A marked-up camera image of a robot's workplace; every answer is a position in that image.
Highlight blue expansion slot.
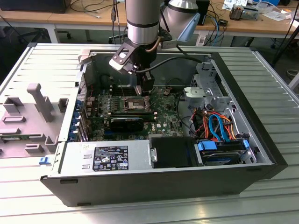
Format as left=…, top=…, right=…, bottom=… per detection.
left=103, top=129, right=117, bottom=140

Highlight copper CPU cooler heatsink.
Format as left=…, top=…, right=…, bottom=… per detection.
left=228, top=5, right=245, bottom=21

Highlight green motherboard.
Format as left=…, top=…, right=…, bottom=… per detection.
left=85, top=84, right=185, bottom=142

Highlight RAM stick black chips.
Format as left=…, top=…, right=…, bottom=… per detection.
left=110, top=111, right=157, bottom=117

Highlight black graphics card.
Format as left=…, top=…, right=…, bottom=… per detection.
left=109, top=116, right=145, bottom=132

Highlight silver drive cage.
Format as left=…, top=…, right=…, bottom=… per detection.
left=183, top=61, right=235, bottom=115

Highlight pale blue teach pendant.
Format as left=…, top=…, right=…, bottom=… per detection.
left=177, top=12, right=201, bottom=42

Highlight black box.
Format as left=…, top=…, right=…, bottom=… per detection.
left=197, top=0, right=211, bottom=26

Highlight wooden desk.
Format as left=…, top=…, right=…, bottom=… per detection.
left=0, top=0, right=299, bottom=47

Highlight hard disk blue carrier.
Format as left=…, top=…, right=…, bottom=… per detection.
left=194, top=138, right=252, bottom=167

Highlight silver power supply unit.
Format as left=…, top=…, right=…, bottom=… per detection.
left=53, top=139, right=152, bottom=175

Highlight white printed box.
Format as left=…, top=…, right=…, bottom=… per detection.
left=223, top=0, right=249, bottom=10

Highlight black open PC case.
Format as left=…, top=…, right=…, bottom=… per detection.
left=40, top=43, right=288, bottom=208

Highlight black flat case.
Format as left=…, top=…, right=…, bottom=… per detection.
left=0, top=0, right=69, bottom=14

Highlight grey parts rack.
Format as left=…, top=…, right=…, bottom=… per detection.
left=0, top=83, right=71, bottom=160

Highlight white paper sheet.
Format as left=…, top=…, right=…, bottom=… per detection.
left=261, top=6, right=293, bottom=22

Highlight black stand leg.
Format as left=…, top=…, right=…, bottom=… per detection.
left=271, top=17, right=299, bottom=67

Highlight black camera cable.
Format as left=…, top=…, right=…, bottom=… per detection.
left=135, top=57, right=203, bottom=72

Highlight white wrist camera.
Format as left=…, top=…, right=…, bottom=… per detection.
left=108, top=44, right=136, bottom=71

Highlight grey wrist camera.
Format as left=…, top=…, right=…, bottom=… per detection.
left=161, top=38, right=178, bottom=50

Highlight black internal cable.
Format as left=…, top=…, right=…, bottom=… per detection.
left=175, top=92, right=197, bottom=138

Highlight red orange wire bundle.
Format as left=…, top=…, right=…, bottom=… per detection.
left=192, top=109, right=210, bottom=138

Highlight blue data wire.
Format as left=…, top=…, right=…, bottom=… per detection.
left=208, top=113, right=231, bottom=143

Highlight orange power wire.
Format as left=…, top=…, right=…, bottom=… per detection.
left=219, top=115, right=238, bottom=140

